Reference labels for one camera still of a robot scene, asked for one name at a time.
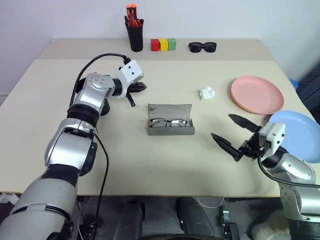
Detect black metal bracket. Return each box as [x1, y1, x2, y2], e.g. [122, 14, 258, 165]
[220, 209, 241, 240]

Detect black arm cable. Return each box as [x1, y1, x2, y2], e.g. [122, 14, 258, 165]
[67, 53, 131, 227]
[257, 154, 320, 189]

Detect black chair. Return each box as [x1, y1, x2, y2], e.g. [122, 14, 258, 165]
[296, 62, 320, 114]

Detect thin white cable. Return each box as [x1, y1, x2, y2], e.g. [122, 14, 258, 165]
[196, 196, 226, 209]

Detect tortoiseshell eyeglasses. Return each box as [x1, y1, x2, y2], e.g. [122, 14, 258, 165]
[149, 117, 189, 128]

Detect black sunglasses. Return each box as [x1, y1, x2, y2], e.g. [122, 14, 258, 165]
[188, 41, 218, 54]

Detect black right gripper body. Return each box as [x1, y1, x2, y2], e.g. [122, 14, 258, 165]
[234, 130, 264, 163]

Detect grey felt glasses case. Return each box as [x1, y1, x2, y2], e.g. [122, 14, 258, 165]
[146, 103, 196, 137]

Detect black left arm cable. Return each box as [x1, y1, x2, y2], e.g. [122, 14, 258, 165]
[67, 53, 131, 227]

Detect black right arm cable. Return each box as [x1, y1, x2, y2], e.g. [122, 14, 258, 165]
[257, 154, 320, 189]

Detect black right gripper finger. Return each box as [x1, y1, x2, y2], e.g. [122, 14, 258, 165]
[228, 113, 263, 134]
[210, 132, 241, 162]

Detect crumpled white paper ball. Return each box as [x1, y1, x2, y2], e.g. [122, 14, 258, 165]
[198, 85, 216, 102]

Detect red wooden block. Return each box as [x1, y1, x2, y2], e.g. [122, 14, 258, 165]
[150, 38, 162, 52]

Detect dark rounded shape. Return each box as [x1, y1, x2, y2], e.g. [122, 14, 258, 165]
[119, 199, 146, 240]
[175, 196, 216, 238]

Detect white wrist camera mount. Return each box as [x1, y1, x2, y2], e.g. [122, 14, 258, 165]
[258, 121, 287, 154]
[117, 59, 146, 99]

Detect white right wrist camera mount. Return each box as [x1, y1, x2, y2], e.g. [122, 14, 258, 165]
[258, 121, 287, 154]

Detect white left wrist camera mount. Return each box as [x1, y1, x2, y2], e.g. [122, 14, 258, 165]
[117, 59, 146, 99]

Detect black pen holder with markers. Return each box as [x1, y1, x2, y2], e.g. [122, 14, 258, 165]
[124, 15, 145, 53]

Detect blue plastic plate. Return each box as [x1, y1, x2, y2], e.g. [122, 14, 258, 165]
[268, 110, 320, 165]

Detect yellow wooden block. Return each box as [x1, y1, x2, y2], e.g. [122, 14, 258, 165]
[159, 38, 170, 52]

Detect pink plastic plate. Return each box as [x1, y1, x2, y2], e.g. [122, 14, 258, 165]
[230, 75, 285, 116]

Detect tall orange capped marker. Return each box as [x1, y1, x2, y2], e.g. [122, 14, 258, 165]
[126, 3, 138, 26]

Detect white sneaker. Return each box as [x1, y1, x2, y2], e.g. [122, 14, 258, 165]
[250, 211, 292, 240]

